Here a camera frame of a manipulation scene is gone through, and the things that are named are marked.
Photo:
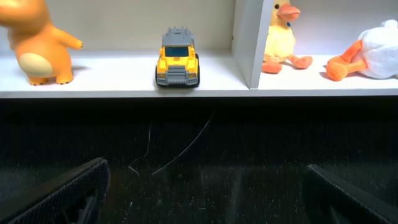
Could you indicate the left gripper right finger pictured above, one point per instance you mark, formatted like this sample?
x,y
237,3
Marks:
x,y
342,202

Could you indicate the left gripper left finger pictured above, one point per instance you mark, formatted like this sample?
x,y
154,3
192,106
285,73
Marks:
x,y
62,193

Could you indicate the yellow rubber duck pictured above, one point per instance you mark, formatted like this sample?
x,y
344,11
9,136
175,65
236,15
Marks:
x,y
38,40

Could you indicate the grey and yellow toy truck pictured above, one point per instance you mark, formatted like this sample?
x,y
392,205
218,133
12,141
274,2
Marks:
x,y
177,65

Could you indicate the white shelf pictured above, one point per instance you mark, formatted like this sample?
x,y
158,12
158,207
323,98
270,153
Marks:
x,y
124,74

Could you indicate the white plush duck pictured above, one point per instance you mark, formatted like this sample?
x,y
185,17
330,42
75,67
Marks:
x,y
377,53

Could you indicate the yellow plush duck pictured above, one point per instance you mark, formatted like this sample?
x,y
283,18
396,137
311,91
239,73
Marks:
x,y
279,40

